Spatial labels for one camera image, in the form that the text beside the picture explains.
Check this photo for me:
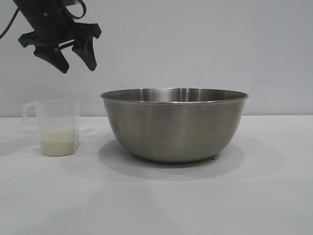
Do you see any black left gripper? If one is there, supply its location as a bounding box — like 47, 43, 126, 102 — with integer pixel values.
18, 0, 102, 73

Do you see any clear plastic measuring cup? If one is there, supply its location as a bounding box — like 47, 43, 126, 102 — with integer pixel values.
22, 98, 81, 156

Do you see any white uncooked rice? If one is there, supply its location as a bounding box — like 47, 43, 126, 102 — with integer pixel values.
41, 129, 78, 156

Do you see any stainless steel mixing bowl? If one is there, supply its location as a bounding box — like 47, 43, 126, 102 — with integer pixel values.
100, 87, 250, 163

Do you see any black looped camera cable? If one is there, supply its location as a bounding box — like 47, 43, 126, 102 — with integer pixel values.
65, 0, 87, 19

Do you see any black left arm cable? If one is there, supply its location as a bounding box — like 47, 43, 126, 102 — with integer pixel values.
0, 4, 19, 39

